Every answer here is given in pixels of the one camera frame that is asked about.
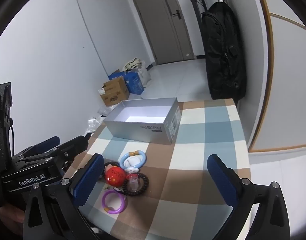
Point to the wood framed white panel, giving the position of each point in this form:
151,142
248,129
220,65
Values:
285,80

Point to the clear plastic bags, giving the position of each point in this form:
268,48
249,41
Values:
97,122

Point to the person's left hand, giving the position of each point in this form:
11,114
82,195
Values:
11,218

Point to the black coat rack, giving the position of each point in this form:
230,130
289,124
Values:
194,2

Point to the white cloth bag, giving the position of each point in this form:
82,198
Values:
143,71

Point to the blue cardboard box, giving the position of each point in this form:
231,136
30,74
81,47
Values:
135,83

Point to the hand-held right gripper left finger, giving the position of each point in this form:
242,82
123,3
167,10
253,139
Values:
89,177

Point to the grey door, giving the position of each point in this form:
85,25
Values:
160,30

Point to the checkered tablecloth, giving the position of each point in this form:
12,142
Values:
188,175

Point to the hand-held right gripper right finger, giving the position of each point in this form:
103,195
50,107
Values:
223,180

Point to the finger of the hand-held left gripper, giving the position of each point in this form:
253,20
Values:
72,146
49,142

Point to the black hanging backpack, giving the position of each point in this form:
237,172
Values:
223,52

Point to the brown cardboard box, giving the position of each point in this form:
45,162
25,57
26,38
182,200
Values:
115,91

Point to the silver grey cardboard box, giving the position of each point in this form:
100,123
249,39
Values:
140,130

